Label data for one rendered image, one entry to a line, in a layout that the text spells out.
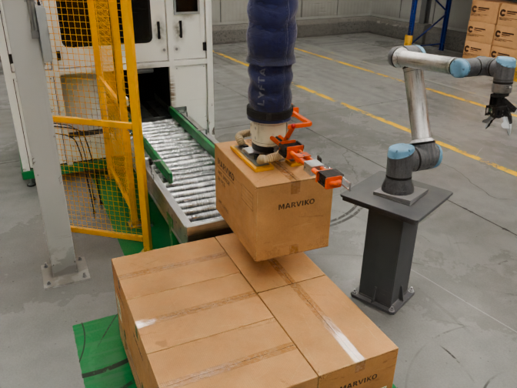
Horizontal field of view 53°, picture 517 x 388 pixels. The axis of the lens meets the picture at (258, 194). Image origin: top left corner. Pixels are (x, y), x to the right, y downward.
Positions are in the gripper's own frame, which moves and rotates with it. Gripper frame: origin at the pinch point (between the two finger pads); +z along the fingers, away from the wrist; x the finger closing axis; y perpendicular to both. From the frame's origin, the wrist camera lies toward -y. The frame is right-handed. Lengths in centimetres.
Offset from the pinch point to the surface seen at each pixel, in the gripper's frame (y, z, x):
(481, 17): -564, -21, -567
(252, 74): 117, -32, -40
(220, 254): 131, 68, -58
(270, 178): 117, 13, -21
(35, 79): 209, -22, -145
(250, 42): 119, -46, -39
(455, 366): 21, 127, 14
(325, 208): 90, 31, -15
